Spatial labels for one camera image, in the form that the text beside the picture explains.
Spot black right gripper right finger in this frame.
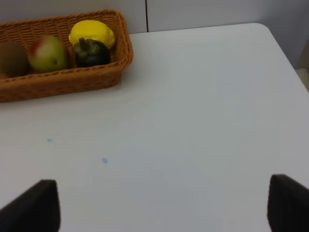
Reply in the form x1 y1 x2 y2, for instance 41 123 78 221
267 174 309 232

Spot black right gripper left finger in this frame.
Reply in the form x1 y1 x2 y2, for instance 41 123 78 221
0 180 60 232

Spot brown kiwi fruit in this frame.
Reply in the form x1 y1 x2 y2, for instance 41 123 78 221
0 41 29 77

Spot green red pear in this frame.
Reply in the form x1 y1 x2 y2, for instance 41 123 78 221
28 35 70 73

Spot dark purple mangosteen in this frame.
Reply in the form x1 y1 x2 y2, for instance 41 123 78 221
73 37 111 68

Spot yellow lemon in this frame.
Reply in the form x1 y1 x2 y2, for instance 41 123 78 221
69 20 116 49

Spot orange wicker basket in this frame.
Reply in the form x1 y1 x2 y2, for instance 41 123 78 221
0 9 134 102

